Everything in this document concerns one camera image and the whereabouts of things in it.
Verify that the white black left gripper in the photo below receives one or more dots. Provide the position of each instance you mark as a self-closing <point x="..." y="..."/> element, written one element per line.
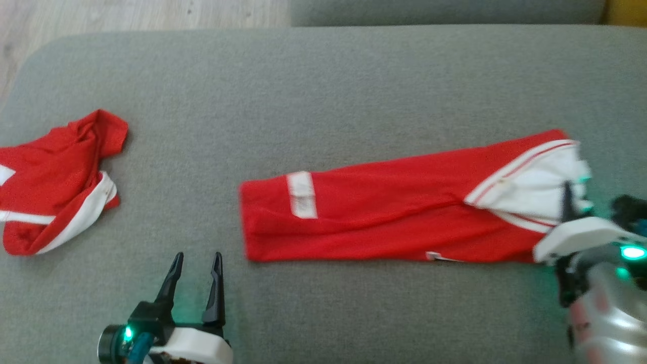
<point x="194" y="346"/>

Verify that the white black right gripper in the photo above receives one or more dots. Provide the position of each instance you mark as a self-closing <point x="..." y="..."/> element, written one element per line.
<point x="581" y="237"/>

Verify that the red shorts with white stripe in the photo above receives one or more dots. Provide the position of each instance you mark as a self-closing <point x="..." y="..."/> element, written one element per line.
<point x="50" y="167"/>

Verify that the red white jersey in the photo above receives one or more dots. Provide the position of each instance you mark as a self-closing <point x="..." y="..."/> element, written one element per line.
<point x="379" y="202"/>

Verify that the yellow object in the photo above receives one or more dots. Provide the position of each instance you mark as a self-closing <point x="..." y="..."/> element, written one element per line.
<point x="627" y="11"/>

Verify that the grey sofa back cushion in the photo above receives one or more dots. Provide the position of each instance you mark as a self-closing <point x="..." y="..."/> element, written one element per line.
<point x="445" y="11"/>

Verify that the grey sofa seat cushion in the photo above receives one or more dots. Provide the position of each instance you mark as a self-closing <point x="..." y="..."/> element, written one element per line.
<point x="328" y="91"/>

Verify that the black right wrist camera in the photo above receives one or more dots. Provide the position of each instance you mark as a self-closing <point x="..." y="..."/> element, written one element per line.
<point x="629" y="212"/>

